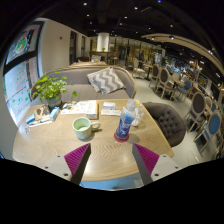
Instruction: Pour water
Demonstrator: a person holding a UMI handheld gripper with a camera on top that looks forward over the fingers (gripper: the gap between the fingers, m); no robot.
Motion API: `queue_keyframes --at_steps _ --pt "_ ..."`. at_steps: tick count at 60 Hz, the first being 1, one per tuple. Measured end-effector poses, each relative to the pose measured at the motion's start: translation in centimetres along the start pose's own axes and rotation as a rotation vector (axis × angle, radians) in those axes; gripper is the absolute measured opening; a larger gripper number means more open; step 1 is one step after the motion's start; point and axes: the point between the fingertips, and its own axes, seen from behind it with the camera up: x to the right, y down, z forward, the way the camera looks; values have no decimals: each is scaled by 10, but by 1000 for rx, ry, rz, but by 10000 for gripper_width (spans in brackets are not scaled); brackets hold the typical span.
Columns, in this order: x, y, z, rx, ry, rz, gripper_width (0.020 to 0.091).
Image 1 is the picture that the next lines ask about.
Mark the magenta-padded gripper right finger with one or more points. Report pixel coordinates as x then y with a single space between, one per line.
148 160

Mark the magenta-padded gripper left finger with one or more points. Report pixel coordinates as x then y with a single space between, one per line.
76 160

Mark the clear bottle with blue label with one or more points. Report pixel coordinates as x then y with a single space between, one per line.
124 125

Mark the light green ceramic mug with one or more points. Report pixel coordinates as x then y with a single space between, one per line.
81 128

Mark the grey tufted armchair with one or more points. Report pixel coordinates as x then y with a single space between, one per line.
166 123

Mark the blue tissue pack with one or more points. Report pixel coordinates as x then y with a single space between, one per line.
54 114

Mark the white book with orange print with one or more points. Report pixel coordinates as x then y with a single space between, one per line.
83 107

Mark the white paper leaflet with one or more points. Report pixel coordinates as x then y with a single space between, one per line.
110 112

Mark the small blue white box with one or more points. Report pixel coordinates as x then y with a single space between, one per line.
109 105

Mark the group of dining chairs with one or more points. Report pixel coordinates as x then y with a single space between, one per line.
198 105

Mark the green potted plant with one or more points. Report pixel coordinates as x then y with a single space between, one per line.
50 88

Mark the grey upholstered wooden sofa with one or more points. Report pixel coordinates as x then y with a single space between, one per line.
76 76

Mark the colourful window poster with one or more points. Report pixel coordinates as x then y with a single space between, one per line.
23 41

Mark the group of ceiling spotlights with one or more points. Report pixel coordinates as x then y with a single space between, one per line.
135 8

